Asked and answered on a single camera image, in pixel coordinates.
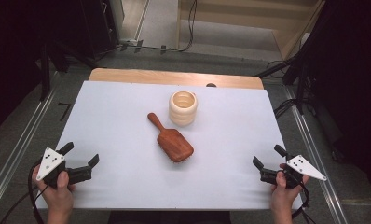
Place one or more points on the wooden hairbrush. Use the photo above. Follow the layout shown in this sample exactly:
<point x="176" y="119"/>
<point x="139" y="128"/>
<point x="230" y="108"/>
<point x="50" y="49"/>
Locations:
<point x="174" y="143"/>

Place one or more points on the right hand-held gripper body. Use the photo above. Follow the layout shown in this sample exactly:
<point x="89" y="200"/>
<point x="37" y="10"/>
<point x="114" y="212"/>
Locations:
<point x="301" y="166"/>

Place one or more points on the cream ribbed cup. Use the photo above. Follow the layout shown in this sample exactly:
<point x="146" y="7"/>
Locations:
<point x="183" y="113"/>

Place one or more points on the black metal stand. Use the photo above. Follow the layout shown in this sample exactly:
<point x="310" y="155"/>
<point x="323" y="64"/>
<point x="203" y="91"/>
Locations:
<point x="301" y="87"/>

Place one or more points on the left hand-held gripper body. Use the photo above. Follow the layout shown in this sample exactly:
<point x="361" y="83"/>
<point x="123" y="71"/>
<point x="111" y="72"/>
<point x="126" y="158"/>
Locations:
<point x="50" y="163"/>

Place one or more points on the metal floor rail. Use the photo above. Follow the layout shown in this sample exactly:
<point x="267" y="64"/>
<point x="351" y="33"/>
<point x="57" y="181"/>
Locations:
<point x="317" y="155"/>
<point x="19" y="143"/>

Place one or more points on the person's right hand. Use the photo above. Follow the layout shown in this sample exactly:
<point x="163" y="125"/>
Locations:
<point x="282" y="194"/>

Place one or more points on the wooden table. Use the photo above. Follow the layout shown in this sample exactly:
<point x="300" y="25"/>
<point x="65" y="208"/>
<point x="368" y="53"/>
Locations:
<point x="174" y="77"/>

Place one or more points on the black cabinet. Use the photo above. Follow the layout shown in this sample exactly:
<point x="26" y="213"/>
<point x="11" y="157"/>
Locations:
<point x="95" y="28"/>

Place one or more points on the wooden platform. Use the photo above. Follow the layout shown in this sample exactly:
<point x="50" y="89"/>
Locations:
<point x="236" y="18"/>

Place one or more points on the person's left hand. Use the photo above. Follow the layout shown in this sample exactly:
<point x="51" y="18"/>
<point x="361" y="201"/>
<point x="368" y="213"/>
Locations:
<point x="57" y="194"/>

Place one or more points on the person's dark clothing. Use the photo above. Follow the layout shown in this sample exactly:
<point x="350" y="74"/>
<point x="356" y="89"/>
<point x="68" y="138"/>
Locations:
<point x="168" y="217"/>

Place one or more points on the white board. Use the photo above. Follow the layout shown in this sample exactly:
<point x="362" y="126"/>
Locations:
<point x="127" y="140"/>

